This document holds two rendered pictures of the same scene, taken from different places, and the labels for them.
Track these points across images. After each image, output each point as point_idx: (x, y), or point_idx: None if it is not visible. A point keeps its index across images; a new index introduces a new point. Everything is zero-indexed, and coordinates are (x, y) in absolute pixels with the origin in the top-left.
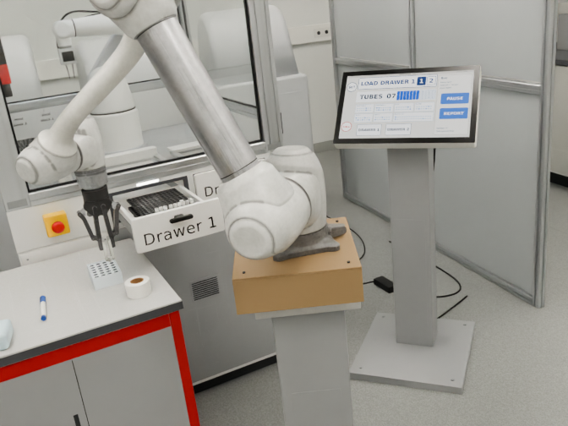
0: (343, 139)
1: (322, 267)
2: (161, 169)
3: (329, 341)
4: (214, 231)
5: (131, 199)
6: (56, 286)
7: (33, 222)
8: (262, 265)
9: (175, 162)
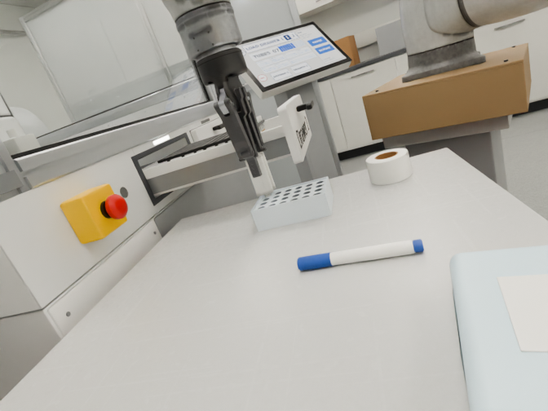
0: (268, 86)
1: (519, 48)
2: (165, 121)
3: (501, 152)
4: (310, 134)
5: (163, 158)
6: (249, 262)
7: (48, 225)
8: (491, 62)
9: (173, 113)
